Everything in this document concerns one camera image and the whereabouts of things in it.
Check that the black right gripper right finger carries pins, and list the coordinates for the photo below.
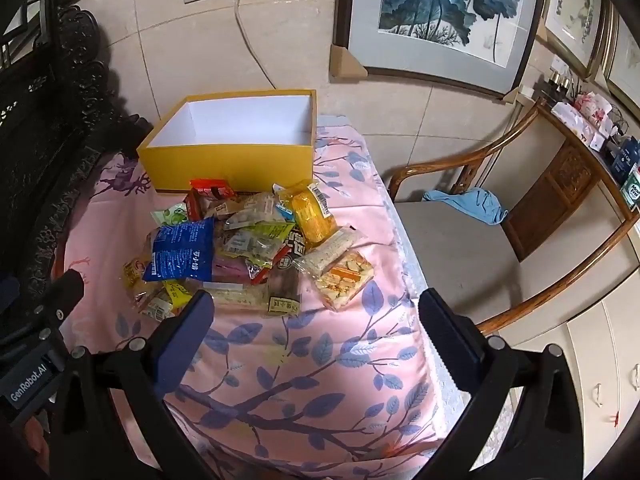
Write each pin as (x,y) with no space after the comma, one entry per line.
(544,439)

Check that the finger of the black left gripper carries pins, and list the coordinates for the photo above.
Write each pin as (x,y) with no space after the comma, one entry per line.
(55,294)

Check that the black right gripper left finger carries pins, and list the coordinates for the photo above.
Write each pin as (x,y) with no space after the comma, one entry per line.
(89,439)

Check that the blue snack packet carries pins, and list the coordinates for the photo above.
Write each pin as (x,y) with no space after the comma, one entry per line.
(182,251)

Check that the clear dark snack packet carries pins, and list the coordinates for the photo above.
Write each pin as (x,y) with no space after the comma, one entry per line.
(282,282)

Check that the yellow stick snack packet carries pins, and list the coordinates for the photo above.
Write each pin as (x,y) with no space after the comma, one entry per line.
(178,295)

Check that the pink floral tablecloth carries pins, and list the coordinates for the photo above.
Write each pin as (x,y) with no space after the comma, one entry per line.
(355,394)

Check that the red biscuit snack packet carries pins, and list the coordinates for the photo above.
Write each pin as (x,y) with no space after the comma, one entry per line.
(206,195)

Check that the wooden armchair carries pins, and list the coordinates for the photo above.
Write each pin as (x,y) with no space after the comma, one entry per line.
(555,196)

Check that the beige cookie snack packet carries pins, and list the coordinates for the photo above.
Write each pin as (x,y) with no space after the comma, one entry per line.
(257,208)

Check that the blue cloth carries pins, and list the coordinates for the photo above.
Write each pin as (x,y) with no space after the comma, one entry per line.
(477,203)

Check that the orange white cracker packet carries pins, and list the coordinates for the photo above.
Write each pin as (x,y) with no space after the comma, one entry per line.
(343,280)

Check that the white wafer snack packet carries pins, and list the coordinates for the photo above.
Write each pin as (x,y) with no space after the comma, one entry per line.
(315,262)

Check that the yellow cardboard box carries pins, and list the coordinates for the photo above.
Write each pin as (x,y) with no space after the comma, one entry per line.
(251,139)

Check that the yellow cake snack packet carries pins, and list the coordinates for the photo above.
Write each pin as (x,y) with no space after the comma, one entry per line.
(310,210)

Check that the large framed lotus painting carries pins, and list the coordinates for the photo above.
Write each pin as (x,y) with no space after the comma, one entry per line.
(477,45)

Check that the small framed painting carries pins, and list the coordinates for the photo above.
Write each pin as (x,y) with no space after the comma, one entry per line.
(576,31)

